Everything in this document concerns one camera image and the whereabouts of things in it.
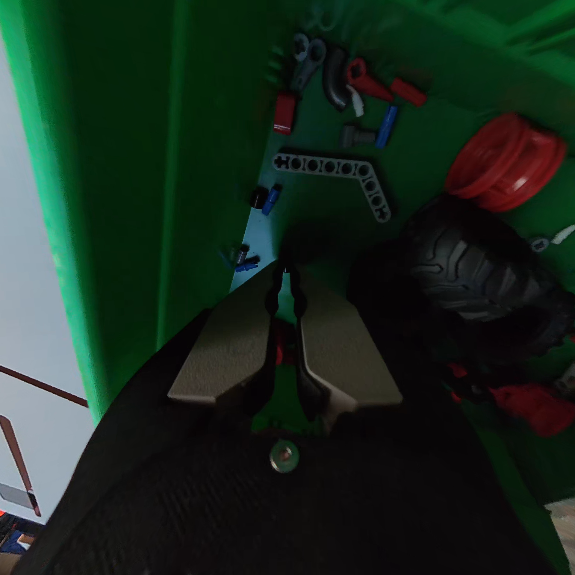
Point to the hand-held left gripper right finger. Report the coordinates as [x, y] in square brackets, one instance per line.
[346, 355]

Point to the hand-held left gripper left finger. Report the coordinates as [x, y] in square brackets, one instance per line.
[224, 355]

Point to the small red lego piece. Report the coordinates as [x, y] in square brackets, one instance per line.
[283, 343]

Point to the green plastic bin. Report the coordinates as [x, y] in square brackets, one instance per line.
[134, 179]

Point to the blue lego pin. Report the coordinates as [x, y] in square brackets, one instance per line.
[272, 200]
[387, 126]
[246, 266]

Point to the black rubber lego tire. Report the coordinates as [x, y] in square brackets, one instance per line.
[471, 269]

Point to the short black lego piece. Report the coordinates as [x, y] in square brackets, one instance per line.
[257, 197]

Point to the red lego panel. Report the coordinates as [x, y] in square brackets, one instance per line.
[525, 404]

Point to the grey bent lego beam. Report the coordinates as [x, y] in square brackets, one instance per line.
[332, 167]

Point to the dark grey lego pin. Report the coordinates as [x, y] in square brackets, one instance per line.
[357, 136]

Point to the light grey lego piece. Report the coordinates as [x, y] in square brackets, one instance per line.
[566, 382]

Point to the dark grey lego connector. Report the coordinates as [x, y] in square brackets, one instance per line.
[539, 243]

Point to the white lego tooth piece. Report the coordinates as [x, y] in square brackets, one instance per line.
[564, 234]

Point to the red lego wheel rim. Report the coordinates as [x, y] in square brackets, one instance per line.
[505, 161]

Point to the small white lego piece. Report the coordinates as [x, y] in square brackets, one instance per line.
[357, 103]

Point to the red lego axle connector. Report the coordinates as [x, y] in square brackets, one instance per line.
[408, 92]

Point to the red lego tooth piece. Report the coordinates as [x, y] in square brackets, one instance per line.
[366, 83]

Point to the black curved lego piece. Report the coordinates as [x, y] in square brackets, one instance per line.
[334, 81]

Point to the dark grey lego lever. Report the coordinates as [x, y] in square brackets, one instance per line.
[310, 60]

